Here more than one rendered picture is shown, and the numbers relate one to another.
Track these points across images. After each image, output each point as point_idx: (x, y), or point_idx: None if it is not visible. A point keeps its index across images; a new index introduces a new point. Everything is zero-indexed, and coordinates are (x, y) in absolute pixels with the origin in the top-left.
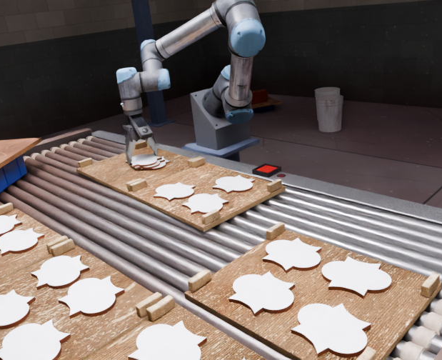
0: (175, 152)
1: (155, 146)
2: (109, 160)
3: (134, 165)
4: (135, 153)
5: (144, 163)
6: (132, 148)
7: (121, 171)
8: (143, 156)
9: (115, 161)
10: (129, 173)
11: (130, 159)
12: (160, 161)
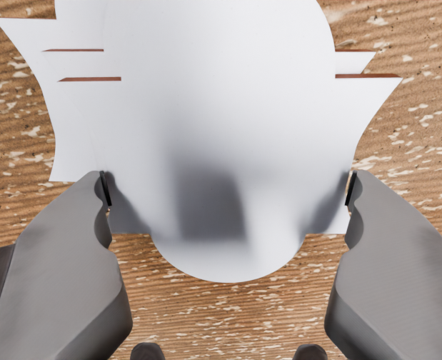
0: None
1: (42, 223)
2: (331, 343)
3: (373, 77)
4: (193, 337)
5: (288, 12)
6: (378, 256)
7: (423, 148)
8: (201, 218)
9: (319, 321)
10: (411, 58)
11: (375, 176)
12: (94, 51)
